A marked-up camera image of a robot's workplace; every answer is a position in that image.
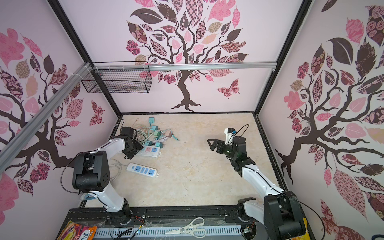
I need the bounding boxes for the small blue-socket power strip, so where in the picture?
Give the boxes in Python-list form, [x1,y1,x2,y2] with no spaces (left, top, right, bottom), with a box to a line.
[126,163,159,178]

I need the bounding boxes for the long multicolour power strip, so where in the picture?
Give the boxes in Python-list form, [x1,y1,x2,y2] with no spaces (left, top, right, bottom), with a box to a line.
[137,146,161,158]

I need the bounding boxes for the red yellow snack packet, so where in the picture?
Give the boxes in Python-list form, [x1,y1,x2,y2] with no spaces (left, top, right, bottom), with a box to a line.
[57,221,97,240]

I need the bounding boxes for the yellow snack bag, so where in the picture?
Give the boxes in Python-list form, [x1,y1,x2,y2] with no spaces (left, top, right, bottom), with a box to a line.
[301,217,310,240]

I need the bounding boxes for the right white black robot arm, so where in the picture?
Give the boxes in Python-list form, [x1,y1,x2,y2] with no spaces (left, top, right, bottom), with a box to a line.
[207,136,307,240]

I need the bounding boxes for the aluminium frame bar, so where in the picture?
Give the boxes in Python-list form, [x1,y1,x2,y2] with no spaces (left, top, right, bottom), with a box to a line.
[1,62,277,173]

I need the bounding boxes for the white handled scissors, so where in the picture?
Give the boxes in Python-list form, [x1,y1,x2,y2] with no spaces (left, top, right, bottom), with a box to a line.
[166,217,207,239]

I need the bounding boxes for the pile of chargers and cables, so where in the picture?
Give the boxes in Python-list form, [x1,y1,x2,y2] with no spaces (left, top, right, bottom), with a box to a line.
[131,116,180,149]

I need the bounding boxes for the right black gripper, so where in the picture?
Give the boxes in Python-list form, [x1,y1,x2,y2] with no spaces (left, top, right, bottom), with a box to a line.
[208,138,238,161]

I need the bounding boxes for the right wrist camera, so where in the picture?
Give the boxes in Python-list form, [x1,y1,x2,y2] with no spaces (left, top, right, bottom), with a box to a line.
[225,128,237,144]

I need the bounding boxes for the black mounting rail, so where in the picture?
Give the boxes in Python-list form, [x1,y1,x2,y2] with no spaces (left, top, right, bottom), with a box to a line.
[63,205,256,226]

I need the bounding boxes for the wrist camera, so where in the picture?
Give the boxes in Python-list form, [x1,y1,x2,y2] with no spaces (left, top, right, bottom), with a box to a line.
[225,128,237,144]
[120,127,135,139]

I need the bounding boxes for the black wire basket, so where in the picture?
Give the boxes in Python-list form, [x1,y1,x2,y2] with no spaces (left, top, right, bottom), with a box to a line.
[81,61,153,94]

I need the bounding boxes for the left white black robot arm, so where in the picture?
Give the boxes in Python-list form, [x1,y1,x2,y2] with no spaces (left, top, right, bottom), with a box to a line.
[72,136,143,220]

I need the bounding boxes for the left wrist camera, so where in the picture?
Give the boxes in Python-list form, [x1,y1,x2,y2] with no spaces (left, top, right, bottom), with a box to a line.
[120,127,135,139]

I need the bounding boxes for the white slotted cable duct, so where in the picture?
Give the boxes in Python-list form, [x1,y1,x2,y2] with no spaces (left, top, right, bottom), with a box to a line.
[94,226,243,240]

